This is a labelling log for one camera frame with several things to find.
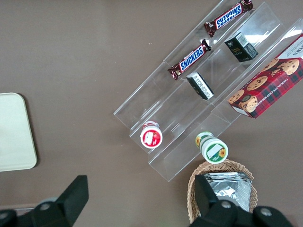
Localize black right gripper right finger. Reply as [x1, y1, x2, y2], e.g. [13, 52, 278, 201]
[190, 174, 294, 227]

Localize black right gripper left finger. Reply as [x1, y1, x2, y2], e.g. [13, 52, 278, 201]
[0, 175, 89, 227]

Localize oval light wicker basket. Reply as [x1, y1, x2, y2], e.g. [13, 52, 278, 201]
[187, 158, 259, 226]

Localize cream plastic tray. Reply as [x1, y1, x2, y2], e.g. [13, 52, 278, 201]
[0, 92, 38, 173]

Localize silver foil packs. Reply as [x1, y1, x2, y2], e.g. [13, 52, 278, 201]
[203, 172, 252, 214]

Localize green lid yogurt cup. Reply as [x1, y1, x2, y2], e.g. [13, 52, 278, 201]
[195, 131, 229, 165]

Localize red lid yogurt cup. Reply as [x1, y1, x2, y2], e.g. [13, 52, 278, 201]
[139, 120, 163, 149]

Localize clear acrylic stepped stand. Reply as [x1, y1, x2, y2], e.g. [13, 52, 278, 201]
[113, 0, 303, 183]

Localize small black carton box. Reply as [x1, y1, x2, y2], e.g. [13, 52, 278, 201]
[223, 31, 259, 63]
[186, 72, 215, 101]

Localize red tartan cookie box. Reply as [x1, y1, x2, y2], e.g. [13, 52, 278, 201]
[227, 33, 303, 120]

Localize Snickers chocolate bar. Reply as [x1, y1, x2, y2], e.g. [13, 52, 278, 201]
[204, 0, 254, 39]
[167, 38, 212, 81]

